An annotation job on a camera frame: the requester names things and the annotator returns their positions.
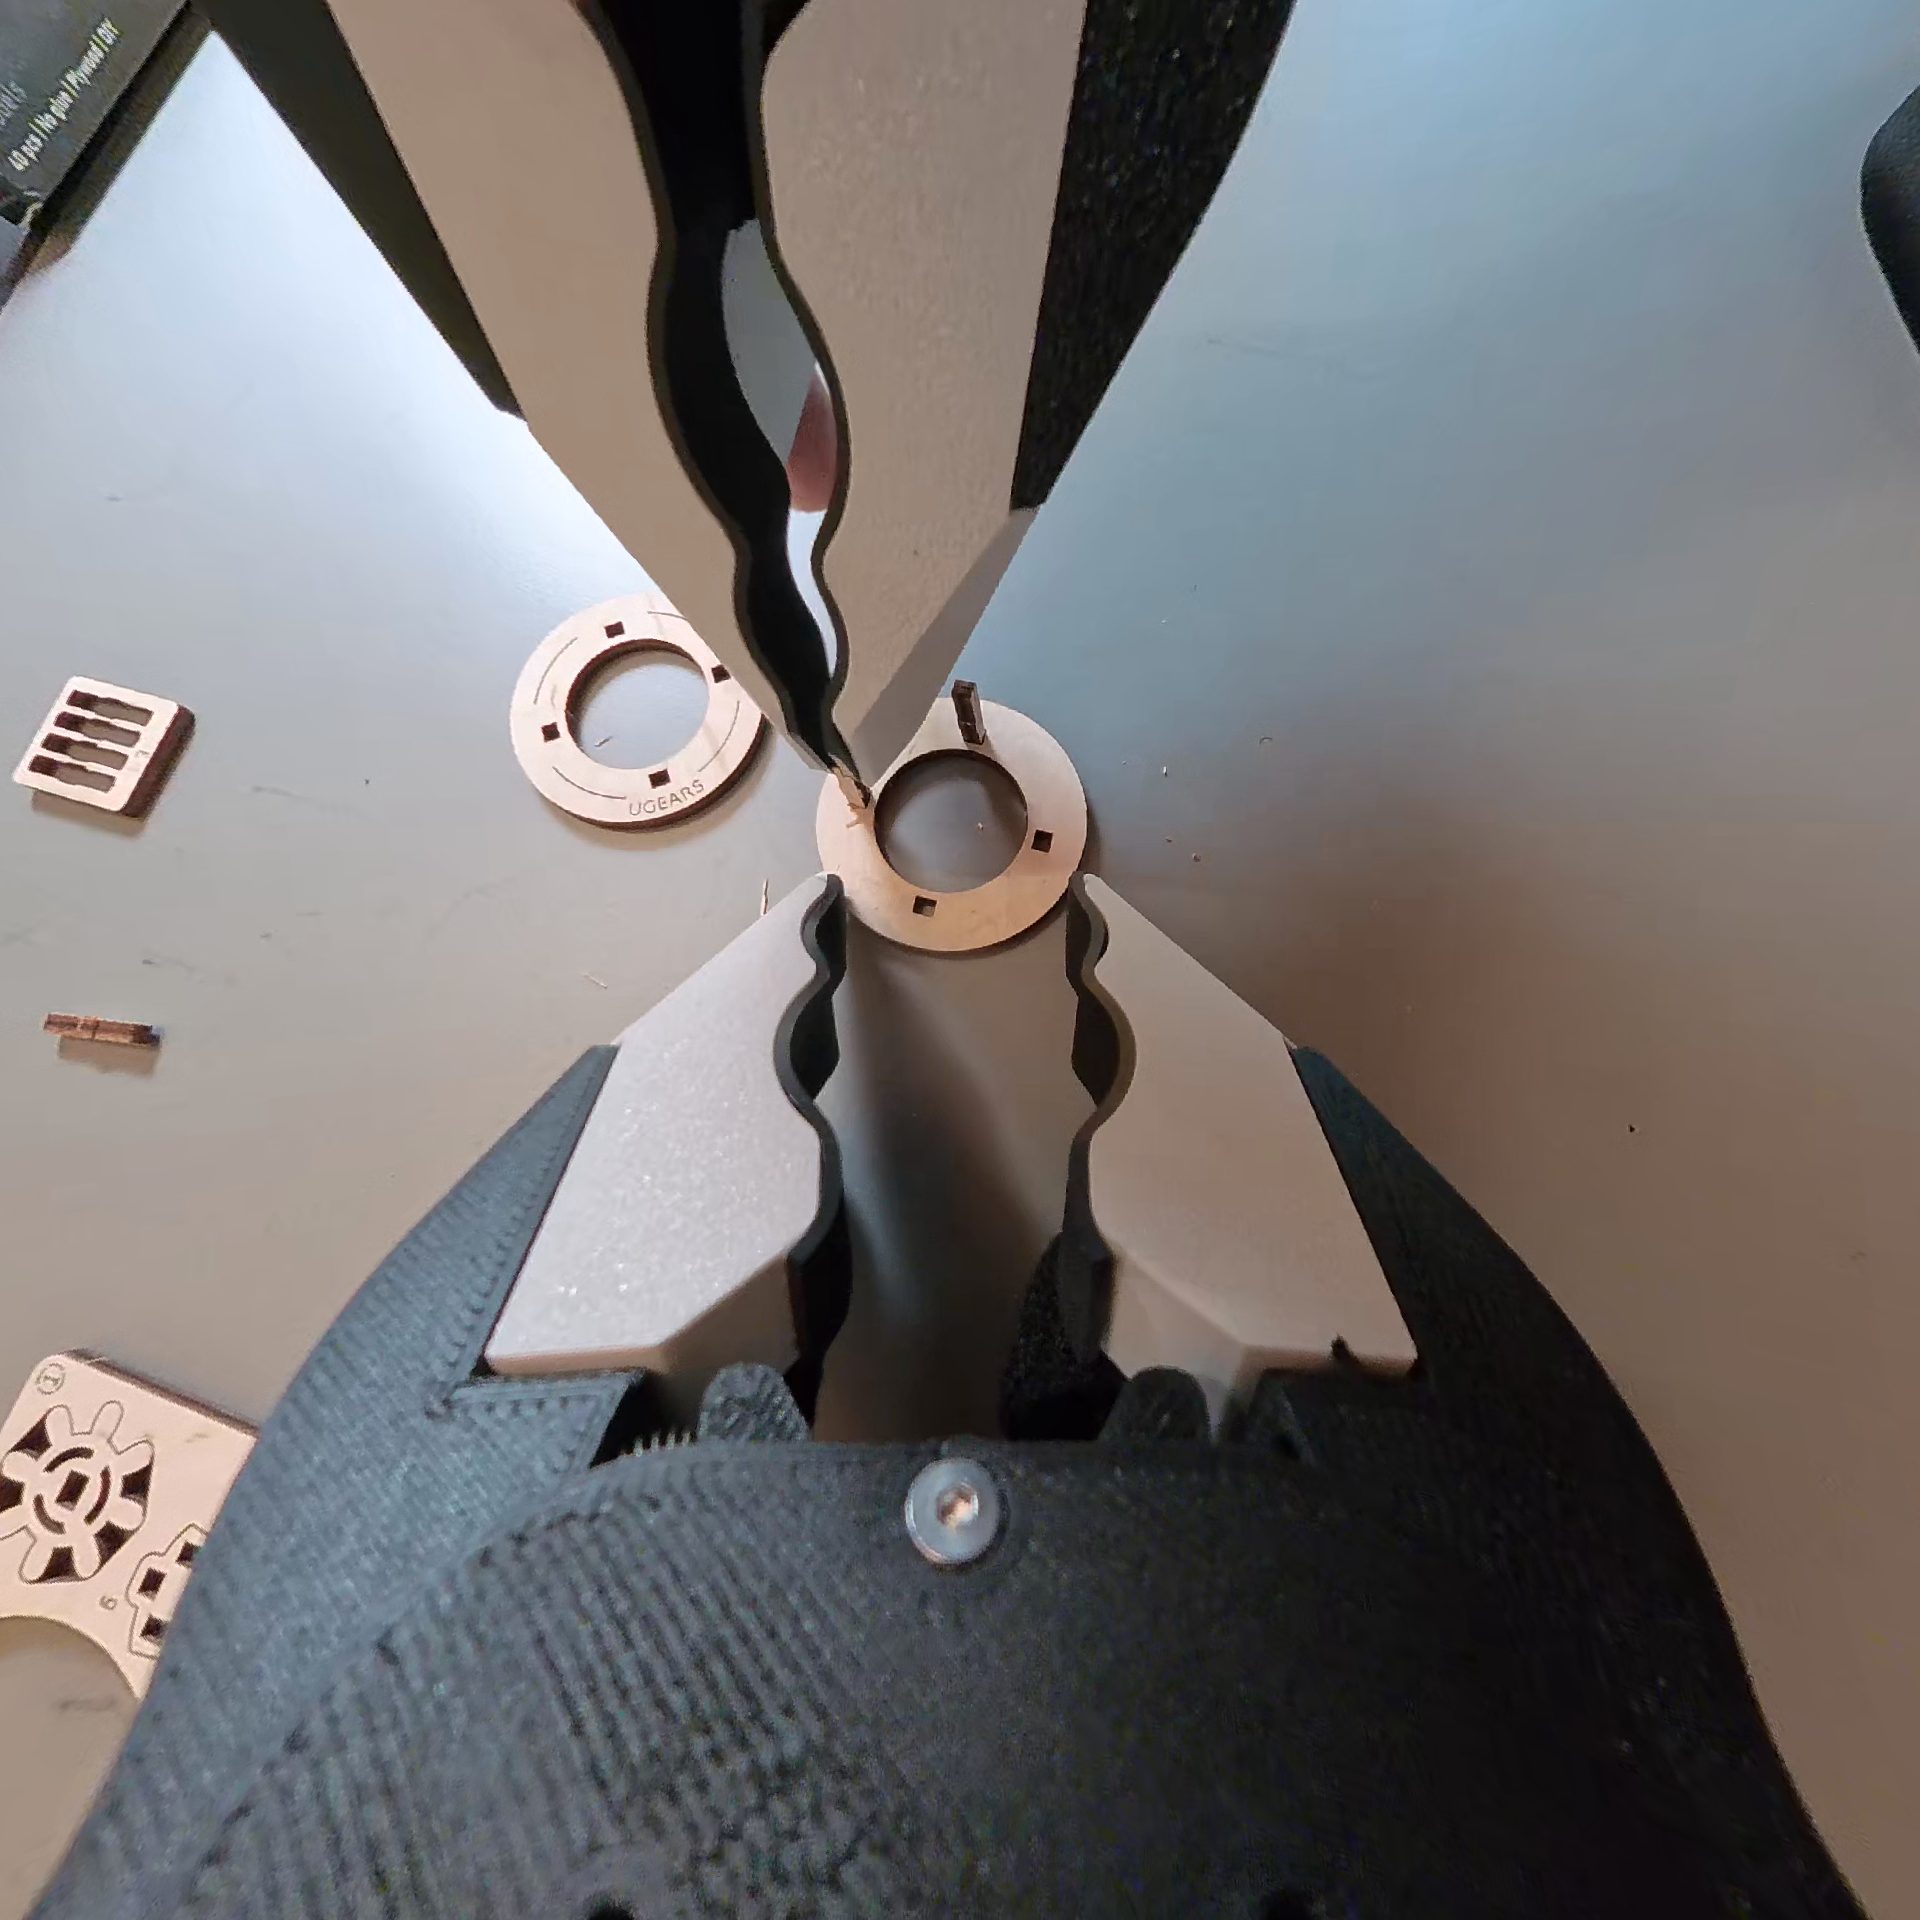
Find small slotted wooden frame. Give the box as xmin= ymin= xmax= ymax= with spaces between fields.
xmin=12 ymin=677 xmax=197 ymax=818

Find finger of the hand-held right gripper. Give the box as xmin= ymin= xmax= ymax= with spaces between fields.
xmin=758 ymin=0 xmax=1093 ymax=783
xmin=325 ymin=0 xmax=839 ymax=779

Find plain wooden ring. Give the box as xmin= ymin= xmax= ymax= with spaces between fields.
xmin=817 ymin=704 xmax=1092 ymax=949

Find grey desk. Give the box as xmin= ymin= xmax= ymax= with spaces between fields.
xmin=0 ymin=0 xmax=1920 ymax=1920

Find wooden puzzle part sheet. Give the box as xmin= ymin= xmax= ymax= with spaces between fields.
xmin=0 ymin=1347 xmax=262 ymax=1701

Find engraved wooden ring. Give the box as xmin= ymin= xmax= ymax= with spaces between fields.
xmin=509 ymin=590 xmax=767 ymax=830

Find dark puzzle box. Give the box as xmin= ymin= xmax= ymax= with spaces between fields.
xmin=0 ymin=0 xmax=189 ymax=300

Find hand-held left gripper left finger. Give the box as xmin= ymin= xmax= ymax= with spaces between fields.
xmin=480 ymin=872 xmax=851 ymax=1377

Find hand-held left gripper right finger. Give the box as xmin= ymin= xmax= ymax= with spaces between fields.
xmin=1061 ymin=872 xmax=1421 ymax=1381

